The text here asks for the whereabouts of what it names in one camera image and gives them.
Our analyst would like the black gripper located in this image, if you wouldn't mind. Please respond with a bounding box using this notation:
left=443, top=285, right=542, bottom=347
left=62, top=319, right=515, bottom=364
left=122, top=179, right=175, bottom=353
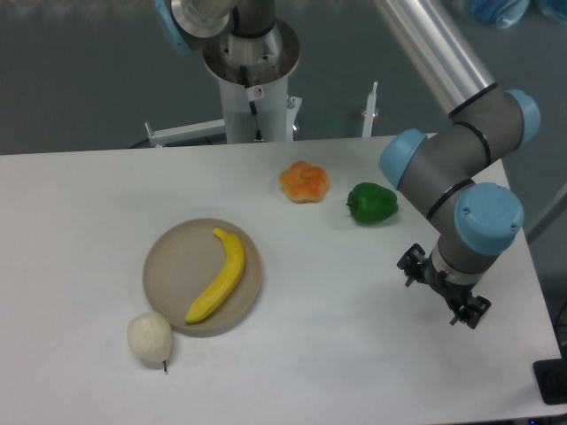
left=396, top=243, right=491, bottom=329

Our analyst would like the yellow banana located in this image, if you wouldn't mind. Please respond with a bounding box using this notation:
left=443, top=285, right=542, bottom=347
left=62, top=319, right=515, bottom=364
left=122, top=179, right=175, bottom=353
left=184, top=228, right=246, bottom=324

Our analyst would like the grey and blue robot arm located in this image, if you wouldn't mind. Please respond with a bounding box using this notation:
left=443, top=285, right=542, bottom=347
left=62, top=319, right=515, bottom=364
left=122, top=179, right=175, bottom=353
left=154, top=1, right=540, bottom=328

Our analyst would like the beige round plate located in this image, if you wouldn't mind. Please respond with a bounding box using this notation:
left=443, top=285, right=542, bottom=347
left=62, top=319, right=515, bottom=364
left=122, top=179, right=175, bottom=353
left=143, top=218, right=262, bottom=337

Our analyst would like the green bell pepper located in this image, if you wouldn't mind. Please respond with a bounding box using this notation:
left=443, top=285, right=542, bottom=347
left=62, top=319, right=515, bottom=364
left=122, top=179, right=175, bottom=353
left=346, top=182, right=399, bottom=224

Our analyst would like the black device at table edge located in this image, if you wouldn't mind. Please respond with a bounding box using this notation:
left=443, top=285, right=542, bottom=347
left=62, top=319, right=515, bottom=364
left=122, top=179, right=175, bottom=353
left=532, top=359, right=566, bottom=406

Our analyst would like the orange bread roll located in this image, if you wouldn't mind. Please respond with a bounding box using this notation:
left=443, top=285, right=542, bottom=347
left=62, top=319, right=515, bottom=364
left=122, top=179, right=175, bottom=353
left=279, top=161, right=330, bottom=204

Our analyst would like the blue plastic bag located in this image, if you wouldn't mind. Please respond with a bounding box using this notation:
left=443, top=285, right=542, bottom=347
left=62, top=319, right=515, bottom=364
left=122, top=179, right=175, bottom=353
left=447, top=0, right=531, bottom=29

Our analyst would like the white pear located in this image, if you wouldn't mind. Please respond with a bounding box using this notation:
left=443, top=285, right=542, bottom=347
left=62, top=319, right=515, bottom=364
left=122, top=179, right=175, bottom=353
left=127, top=311, right=173, bottom=374

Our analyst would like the white metal bracket right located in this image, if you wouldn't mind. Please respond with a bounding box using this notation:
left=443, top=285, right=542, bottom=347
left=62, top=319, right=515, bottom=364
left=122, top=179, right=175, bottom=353
left=361, top=81, right=379, bottom=138

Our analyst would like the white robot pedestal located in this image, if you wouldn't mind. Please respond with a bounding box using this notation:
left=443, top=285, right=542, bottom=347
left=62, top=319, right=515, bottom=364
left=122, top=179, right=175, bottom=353
left=203, top=19, right=300, bottom=144

